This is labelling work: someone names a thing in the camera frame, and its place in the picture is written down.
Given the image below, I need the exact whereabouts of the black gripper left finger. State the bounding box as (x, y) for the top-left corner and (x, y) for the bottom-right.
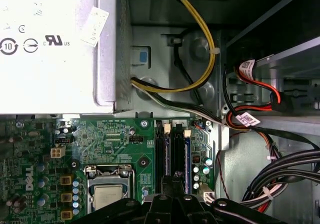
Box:
(71, 175), (180, 224)

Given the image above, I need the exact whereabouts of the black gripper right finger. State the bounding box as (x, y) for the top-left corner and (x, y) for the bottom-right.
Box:
(178, 175), (289, 224)

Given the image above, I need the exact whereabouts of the blue RAM stick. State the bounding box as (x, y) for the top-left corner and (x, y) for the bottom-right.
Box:
(184, 136), (193, 195)

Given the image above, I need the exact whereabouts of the white latch RAM slot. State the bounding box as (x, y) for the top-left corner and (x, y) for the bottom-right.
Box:
(183, 129), (193, 196)
(162, 123), (173, 179)

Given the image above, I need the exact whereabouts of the white plug connector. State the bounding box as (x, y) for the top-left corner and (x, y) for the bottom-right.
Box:
(203, 190), (216, 205)

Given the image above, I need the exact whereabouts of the silver CPU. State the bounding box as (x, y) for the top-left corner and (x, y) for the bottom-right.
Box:
(93, 185), (125, 210)

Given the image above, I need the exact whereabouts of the metal socket cover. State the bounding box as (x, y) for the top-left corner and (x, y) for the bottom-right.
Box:
(86, 165), (133, 214)

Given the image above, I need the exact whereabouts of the CPU socket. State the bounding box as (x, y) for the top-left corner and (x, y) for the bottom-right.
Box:
(83, 163), (138, 214)

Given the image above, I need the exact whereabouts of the green Dell motherboard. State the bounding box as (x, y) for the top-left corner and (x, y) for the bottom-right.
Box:
(0, 117), (216, 224)

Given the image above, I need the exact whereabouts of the white barcode label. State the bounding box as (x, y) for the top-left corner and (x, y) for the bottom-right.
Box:
(239, 58), (256, 80)
(236, 112), (260, 128)

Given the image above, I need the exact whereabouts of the white four-pin connector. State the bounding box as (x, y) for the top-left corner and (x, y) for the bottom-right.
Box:
(49, 145), (67, 160)

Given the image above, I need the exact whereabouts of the blue plastic tab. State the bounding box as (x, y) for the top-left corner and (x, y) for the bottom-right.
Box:
(138, 50), (149, 65)

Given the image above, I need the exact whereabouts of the silver power supply unit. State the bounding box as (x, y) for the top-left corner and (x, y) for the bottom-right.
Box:
(0, 0), (118, 115)

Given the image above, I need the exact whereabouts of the metal drive cage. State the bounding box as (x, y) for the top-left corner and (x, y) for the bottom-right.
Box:
(219, 33), (320, 125)

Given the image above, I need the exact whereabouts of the white paper sticker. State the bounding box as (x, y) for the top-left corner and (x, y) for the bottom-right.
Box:
(80, 6), (110, 48)

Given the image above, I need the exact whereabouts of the wire locking lever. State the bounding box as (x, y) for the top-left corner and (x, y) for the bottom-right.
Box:
(129, 167), (138, 203)

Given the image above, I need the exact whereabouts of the thin red black wire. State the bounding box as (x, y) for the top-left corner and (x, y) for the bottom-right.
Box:
(215, 147), (227, 194)

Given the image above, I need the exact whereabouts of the grey white cable bundle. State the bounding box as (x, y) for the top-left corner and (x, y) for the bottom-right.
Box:
(130, 77), (226, 129)

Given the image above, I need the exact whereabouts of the thick black cable bundle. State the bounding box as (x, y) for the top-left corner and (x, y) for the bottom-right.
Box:
(241, 126), (320, 214)

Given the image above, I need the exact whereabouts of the thin black cable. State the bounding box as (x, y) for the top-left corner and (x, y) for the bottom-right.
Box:
(171, 38), (202, 105)

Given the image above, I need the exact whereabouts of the red orange power cable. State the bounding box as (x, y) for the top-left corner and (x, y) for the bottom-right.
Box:
(224, 58), (283, 130)

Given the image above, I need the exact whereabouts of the yellow black power cable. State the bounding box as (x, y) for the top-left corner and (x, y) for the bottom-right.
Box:
(130, 0), (217, 94)

